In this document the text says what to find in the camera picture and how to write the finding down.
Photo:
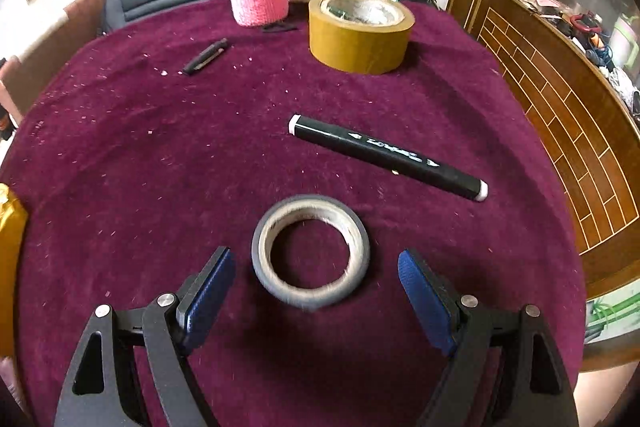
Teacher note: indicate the wooden cabinet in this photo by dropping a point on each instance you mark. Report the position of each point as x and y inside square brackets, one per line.
[550, 107]

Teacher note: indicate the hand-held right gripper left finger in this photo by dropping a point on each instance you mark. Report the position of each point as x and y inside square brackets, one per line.
[210, 292]

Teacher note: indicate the grey tape roll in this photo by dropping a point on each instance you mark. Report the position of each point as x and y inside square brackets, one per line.
[261, 257]

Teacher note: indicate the small black pen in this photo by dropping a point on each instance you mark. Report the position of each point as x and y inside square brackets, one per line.
[205, 57]

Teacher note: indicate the black marker pen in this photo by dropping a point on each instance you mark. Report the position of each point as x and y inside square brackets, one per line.
[380, 152]

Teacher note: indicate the brown wooden chair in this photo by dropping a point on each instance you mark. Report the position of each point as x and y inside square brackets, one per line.
[60, 42]

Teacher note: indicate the brown packing tape roll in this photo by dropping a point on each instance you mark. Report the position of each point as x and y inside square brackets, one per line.
[350, 47]

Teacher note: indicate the cabinet clutter pile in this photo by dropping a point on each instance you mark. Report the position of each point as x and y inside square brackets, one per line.
[595, 37]

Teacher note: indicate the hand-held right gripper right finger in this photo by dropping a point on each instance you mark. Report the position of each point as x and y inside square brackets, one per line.
[425, 302]

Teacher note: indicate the green white patterned object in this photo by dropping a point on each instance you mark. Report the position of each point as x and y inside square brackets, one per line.
[610, 314]

